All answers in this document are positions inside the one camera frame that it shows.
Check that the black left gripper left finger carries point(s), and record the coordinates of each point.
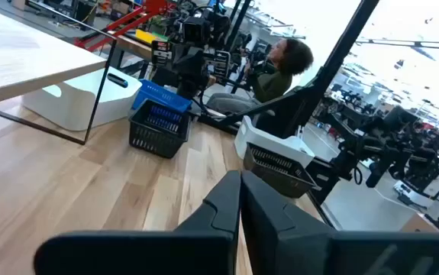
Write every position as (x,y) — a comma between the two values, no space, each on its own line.
(135,256)

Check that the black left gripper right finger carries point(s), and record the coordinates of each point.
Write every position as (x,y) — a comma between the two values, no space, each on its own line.
(356,256)

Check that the black slotted plastic basket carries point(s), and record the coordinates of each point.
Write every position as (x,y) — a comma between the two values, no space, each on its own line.
(154,143)
(265,179)

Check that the white plastic bin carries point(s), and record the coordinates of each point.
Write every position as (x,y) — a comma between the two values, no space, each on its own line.
(74,107)
(265,141)

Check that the blue slotted plastic basket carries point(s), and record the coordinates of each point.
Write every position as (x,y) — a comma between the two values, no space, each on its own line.
(158,93)

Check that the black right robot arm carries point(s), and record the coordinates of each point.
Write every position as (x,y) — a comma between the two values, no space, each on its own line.
(414,153)

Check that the black gantry stand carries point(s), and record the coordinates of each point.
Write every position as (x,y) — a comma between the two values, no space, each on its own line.
(341,46)

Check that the person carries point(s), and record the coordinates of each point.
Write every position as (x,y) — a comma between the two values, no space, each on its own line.
(276,84)

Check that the wooden shelf with black frame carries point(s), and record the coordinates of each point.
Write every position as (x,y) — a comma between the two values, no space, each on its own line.
(13,57)

